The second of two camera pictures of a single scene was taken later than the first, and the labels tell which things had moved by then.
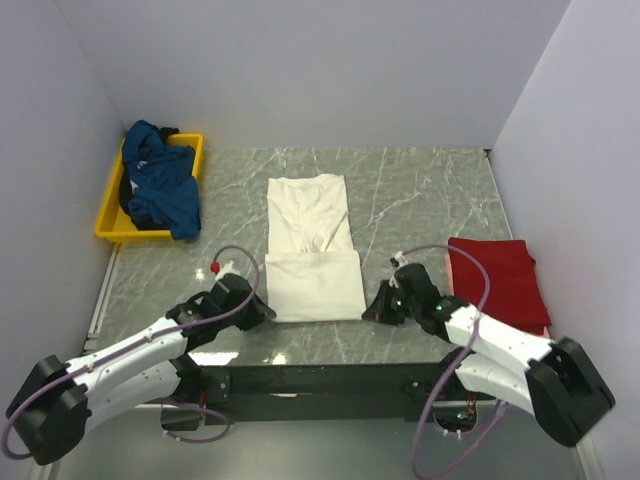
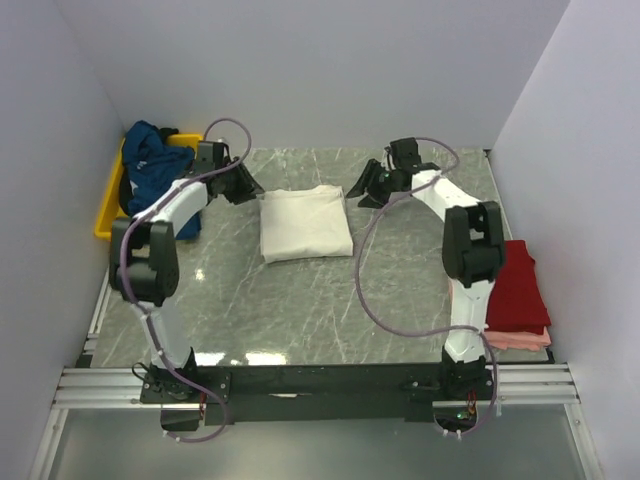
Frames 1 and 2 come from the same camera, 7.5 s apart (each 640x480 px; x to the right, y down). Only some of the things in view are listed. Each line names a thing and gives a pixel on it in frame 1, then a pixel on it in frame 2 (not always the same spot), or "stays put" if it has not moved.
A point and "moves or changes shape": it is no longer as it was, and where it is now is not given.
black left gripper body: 245,318 to 237,184
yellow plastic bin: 113,223 stays put
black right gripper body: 393,308 to 381,184
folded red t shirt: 515,295 stays put
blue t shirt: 164,191 stays put
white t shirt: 312,270 moves or changes shape
